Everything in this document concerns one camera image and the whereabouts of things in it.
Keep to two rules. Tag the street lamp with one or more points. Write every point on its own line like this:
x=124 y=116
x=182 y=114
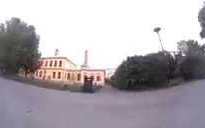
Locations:
x=160 y=41

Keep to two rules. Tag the large green tree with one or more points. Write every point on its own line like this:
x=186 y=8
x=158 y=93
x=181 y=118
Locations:
x=15 y=46

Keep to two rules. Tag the dark container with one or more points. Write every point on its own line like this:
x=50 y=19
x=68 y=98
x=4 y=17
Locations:
x=88 y=85

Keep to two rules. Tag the group of trees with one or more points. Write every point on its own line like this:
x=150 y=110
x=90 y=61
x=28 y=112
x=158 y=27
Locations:
x=193 y=60

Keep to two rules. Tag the grey asphalt road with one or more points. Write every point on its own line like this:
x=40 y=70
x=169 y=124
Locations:
x=100 y=110

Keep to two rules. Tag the grass strip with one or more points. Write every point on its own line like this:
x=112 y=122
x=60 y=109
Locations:
x=50 y=84

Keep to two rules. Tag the yellow building with chimney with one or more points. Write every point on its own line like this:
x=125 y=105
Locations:
x=56 y=70

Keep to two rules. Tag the large green bush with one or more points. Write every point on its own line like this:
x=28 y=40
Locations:
x=140 y=71

